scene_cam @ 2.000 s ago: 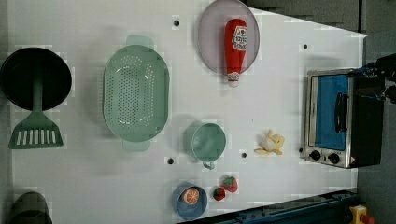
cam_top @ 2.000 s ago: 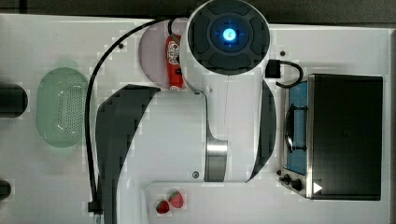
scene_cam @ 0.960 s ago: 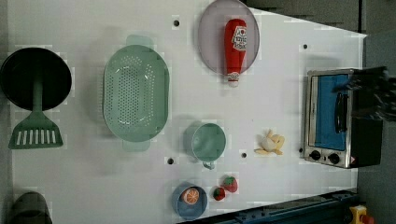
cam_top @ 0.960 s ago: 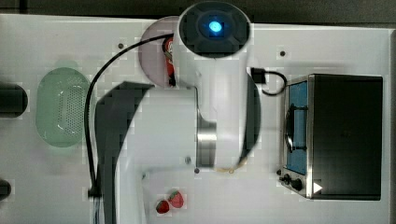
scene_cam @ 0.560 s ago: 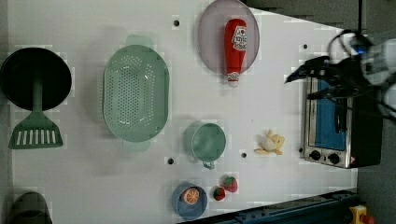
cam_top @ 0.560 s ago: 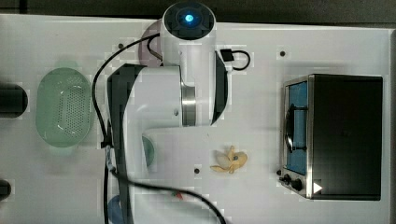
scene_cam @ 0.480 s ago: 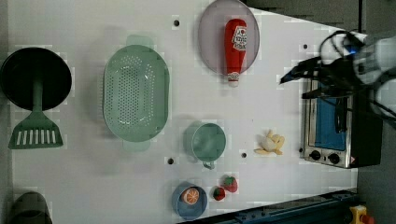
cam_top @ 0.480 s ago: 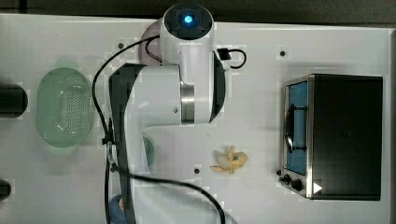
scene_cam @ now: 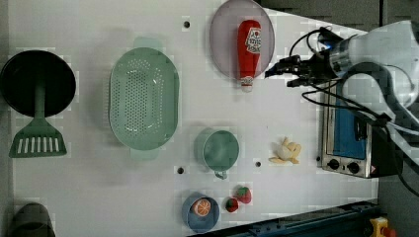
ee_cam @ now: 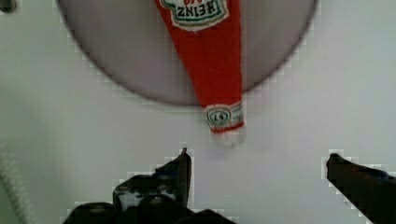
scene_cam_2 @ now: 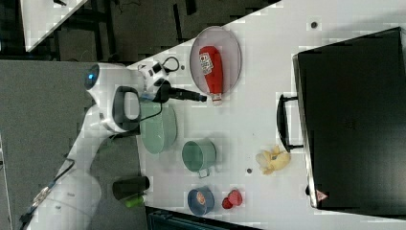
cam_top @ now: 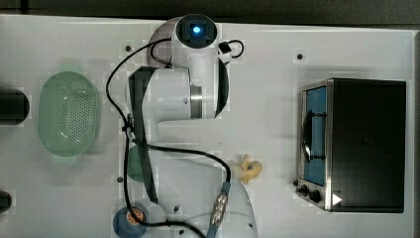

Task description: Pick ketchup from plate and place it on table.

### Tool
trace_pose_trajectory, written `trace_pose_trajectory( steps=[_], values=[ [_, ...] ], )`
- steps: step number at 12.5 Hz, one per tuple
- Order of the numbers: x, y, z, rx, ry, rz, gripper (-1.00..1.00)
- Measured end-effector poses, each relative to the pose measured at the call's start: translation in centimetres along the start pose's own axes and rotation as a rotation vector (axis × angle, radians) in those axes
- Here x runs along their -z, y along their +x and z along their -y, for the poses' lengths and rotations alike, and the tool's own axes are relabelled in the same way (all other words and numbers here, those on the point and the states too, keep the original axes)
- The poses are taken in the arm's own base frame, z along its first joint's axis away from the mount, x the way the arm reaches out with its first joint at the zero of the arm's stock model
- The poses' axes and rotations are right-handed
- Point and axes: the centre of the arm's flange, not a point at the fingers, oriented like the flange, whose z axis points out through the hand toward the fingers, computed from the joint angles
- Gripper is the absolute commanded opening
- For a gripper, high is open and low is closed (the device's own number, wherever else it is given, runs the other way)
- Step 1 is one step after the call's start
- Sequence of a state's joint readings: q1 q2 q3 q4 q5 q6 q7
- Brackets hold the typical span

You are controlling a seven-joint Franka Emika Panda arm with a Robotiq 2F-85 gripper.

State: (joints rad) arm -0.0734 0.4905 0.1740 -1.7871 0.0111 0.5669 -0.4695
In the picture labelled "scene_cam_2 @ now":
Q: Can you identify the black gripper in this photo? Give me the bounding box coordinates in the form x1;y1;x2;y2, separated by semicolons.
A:
153;80;207;104

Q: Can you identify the red ketchup bottle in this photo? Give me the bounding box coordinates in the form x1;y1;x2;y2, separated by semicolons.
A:
199;46;223;105

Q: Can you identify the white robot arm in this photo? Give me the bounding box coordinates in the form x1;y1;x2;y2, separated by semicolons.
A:
18;61;207;230

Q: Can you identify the pink round plate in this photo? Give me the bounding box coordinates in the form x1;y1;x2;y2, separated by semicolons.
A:
190;26;241;95

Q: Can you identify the green perforated colander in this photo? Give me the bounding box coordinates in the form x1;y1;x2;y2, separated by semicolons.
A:
141;103;177;154

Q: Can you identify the green metal cup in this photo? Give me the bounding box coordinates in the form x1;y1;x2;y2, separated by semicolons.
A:
182;138;216;179

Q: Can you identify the orange slice toy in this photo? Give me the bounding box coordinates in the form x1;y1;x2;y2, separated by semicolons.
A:
196;192;206;204

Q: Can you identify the blue bowl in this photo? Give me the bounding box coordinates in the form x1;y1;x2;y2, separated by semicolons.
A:
187;186;214;217

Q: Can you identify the yellow banana toy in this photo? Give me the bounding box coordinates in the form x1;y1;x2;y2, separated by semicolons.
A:
256;146;291;174

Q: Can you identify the green spatula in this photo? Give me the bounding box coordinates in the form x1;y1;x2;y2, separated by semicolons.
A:
124;195;145;208

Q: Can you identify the large red strawberry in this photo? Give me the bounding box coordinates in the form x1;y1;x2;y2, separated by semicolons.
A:
228;190;242;206

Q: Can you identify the small red strawberry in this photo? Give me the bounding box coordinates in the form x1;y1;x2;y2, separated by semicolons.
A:
222;197;233;210

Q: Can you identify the black toaster oven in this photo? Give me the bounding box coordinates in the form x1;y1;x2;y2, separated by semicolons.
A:
292;27;406;219

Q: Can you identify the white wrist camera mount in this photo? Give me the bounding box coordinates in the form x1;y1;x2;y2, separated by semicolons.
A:
138;57;180;93

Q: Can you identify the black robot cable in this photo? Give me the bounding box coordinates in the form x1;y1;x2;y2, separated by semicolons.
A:
18;158;76;230

